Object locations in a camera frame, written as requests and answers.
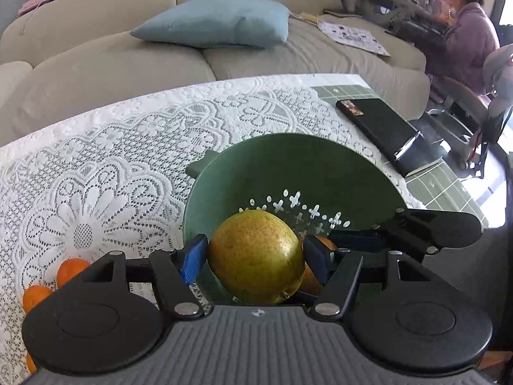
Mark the yellow-green pear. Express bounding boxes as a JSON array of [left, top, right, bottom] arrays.
[[299, 235, 337, 295], [207, 210, 305, 305]]

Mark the orange tangerine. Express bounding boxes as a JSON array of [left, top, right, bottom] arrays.
[[26, 354, 37, 374], [22, 285, 52, 314], [56, 258, 90, 288]]

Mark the green grid table mat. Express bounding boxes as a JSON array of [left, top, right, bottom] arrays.
[[315, 85, 491, 228]]

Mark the green plastic colander bowl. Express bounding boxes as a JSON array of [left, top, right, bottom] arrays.
[[183, 133, 406, 242]]

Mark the silver black pen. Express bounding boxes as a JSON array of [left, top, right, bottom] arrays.
[[393, 131, 421, 161]]

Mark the white lace tablecloth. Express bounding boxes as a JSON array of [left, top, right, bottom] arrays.
[[1, 74, 419, 384]]

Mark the black notebook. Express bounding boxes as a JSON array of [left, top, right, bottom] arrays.
[[336, 98, 442, 177]]

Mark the grey office chair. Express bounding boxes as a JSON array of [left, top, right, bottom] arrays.
[[427, 44, 512, 178]]

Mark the person in purple robe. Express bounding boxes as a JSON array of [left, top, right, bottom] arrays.
[[424, 0, 500, 96]]

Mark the printed paper sheet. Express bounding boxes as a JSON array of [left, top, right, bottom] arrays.
[[317, 20, 391, 57]]

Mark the cluttered desk with shelf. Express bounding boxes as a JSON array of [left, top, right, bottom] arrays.
[[342, 0, 446, 40]]

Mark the beige sofa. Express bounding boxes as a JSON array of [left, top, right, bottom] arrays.
[[1, 0, 430, 144]]

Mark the light blue pillow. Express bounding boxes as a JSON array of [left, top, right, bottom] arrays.
[[130, 0, 290, 49]]

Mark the pink telephone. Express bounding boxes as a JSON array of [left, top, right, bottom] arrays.
[[17, 0, 52, 17]]

